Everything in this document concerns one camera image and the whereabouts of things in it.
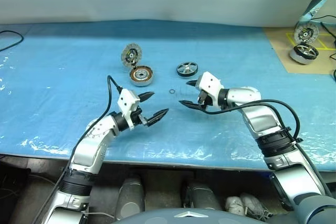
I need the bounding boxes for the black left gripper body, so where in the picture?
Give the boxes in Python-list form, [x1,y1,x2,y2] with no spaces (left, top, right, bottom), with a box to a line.
[130,108,148,129]

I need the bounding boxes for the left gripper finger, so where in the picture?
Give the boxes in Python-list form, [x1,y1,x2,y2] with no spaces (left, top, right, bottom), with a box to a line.
[138,92,156,103]
[143,108,170,128]

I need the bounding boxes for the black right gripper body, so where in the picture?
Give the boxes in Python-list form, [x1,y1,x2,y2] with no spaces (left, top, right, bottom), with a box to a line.
[196,89,219,111]

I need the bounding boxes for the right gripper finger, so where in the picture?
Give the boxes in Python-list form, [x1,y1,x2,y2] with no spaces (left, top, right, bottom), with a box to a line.
[185,78,200,89]
[178,99,205,112]

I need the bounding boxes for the black rotor silver spokes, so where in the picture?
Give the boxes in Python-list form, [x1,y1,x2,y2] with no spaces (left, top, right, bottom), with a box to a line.
[175,62,198,78]

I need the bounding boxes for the silver motor base copper windings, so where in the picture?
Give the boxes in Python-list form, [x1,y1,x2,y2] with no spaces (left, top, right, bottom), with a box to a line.
[129,66,154,88]

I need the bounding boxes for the silver motor rotor disc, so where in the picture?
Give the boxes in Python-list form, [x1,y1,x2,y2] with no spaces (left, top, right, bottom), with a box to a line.
[120,42,144,68]

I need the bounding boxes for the spare motor base with rotor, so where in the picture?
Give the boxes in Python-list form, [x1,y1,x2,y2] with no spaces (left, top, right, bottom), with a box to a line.
[289,42,320,65]

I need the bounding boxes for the motor stator on cardboard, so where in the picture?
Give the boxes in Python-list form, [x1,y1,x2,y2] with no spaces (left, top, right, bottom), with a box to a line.
[293,22,320,44]

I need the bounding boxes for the dark grey rounded shape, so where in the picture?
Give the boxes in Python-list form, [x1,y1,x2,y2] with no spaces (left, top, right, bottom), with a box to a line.
[182,179,223,211]
[115,176,145,221]

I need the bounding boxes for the blue plastic table sheet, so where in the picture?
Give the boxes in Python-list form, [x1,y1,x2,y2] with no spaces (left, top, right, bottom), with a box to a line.
[0,19,336,172]

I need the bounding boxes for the brown cardboard board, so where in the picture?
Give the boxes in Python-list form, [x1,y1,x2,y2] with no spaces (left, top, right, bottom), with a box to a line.
[264,23,336,74]

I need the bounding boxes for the grey-blue robot torso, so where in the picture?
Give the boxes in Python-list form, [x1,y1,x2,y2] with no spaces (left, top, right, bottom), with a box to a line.
[111,207,274,224]

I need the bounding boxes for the white sneaker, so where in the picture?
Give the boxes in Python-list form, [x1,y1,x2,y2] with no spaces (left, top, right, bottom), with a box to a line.
[225,195,246,213]
[241,193,271,217]

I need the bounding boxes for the black box under table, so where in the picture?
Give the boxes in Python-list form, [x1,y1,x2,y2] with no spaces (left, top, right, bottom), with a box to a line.
[0,155,32,209]

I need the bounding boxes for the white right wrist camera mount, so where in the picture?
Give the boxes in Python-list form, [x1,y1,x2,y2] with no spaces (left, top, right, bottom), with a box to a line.
[196,71,224,104]

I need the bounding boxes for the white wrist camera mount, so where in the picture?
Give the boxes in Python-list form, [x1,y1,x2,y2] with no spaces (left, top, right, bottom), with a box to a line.
[196,71,224,104]
[117,89,141,131]

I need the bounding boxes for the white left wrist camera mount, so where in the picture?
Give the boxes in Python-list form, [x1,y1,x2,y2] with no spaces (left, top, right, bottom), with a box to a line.
[117,89,141,131]

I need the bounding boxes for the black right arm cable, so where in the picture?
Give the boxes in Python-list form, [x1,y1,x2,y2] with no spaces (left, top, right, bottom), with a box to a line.
[201,99,333,197]

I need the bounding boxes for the light blue stand frame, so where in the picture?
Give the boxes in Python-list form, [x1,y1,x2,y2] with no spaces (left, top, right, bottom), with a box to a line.
[299,0,330,27]

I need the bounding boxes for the black looped cable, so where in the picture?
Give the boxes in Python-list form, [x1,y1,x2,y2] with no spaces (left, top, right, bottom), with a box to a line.
[0,30,24,52]

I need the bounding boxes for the black cable by stand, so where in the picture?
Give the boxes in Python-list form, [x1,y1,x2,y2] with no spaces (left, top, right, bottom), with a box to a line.
[311,14,336,41]

